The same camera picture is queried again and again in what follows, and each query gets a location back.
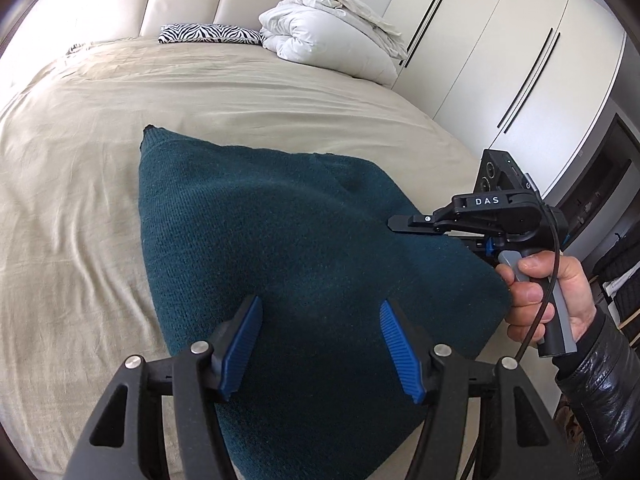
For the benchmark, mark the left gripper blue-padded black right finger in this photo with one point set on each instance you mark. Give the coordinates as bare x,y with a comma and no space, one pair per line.
410,349

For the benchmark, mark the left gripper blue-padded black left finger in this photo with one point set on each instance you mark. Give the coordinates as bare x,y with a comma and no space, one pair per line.
233,342

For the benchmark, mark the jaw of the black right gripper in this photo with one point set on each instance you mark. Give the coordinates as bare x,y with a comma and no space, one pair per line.
419,224

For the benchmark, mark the dark teal knit sweater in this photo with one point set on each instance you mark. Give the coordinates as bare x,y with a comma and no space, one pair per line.
308,235

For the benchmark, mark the beige bed cover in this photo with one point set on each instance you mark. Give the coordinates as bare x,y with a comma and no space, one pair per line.
74,297

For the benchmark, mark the black glossy jacket sleeve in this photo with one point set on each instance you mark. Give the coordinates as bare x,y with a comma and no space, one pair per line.
601,384

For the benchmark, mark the white folded duvet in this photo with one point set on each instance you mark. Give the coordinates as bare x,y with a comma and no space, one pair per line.
342,35

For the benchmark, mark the zebra print pillow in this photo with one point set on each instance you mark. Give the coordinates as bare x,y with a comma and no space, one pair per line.
197,33

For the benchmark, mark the white wardrobe with black handles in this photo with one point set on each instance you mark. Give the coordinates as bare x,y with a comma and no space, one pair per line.
529,77

